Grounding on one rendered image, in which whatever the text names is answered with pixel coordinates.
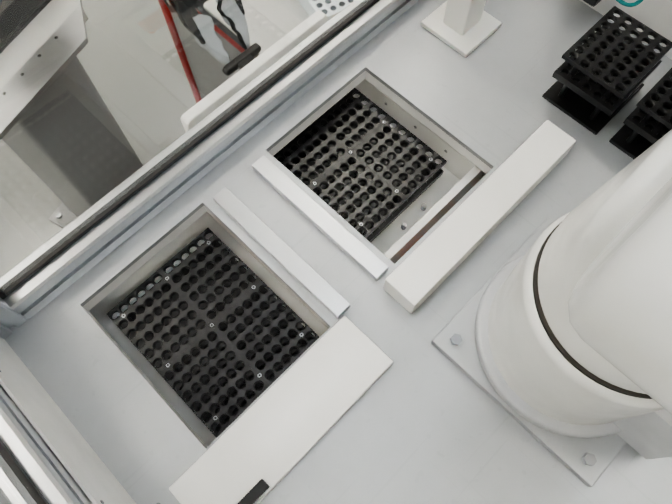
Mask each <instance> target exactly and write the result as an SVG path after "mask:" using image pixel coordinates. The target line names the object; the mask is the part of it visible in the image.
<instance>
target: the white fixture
mask: <svg viewBox="0 0 672 504"><path fill-rule="evenodd" d="M485 3H486V0H447V1H446V2H444V3H443V4H442V5H441V6H440V7H438V8H437V9H436V10H435V11H434V12H432V13H431V14H430V15H429V16H428V17H426V18H425V19H424V20H423V21H422V22H421V26H422V27H424V28H425V29H426V30H428V31H429V32H431V33H432V34H433V35H435V36H436V37H438V38H439V39H440V40H442V41H443V42H444V43H446V44H447V45H449V46H450V47H451V48H453V49H454V50H455V51H457V52H458V53H460V54H461V55H462V56H464V57H467V56H468V55H469V54H470V53H471V52H472V51H473V50H475V49H476V48H477V47H478V46H479V45H480V44H481V43H482V42H484V41H485V40H486V39H487V38H488V37H489V36H490V35H491V34H493V33H494V32H495V31H496V30H497V29H498V28H499V27H501V24H502V23H501V22H500V21H499V20H497V19H496V18H494V17H493V16H491V15H490V14H488V13H487V12H485V11H484V6H485Z"/></svg>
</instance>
